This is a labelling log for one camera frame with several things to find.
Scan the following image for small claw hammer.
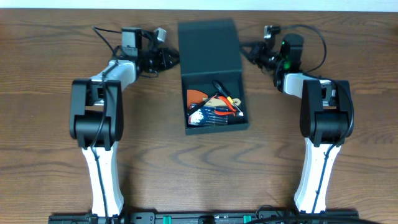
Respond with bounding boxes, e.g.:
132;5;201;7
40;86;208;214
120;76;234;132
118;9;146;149
187;94;217;116

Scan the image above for black yellow screwdriver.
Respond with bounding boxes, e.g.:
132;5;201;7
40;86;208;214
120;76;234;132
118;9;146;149
213;80;244;116

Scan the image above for dark green box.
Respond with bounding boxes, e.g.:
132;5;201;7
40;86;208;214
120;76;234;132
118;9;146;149
178;19;249;135

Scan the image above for red handled pliers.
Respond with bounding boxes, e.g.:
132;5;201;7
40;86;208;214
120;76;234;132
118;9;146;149
214;96;244;116

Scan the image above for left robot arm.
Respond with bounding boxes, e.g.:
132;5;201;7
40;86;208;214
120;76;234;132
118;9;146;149
69;27;179;223

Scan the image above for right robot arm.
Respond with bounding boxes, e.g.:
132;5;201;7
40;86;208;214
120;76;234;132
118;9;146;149
240;34;354;214

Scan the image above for blue screwdriver set case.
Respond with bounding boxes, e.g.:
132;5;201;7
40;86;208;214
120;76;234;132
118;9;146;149
188;106;229;127

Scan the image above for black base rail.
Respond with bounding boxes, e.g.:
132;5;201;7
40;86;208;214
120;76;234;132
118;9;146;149
48;207;360;224

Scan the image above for orange scraper wooden handle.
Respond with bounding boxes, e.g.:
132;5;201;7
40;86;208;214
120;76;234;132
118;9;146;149
187;89;223;109

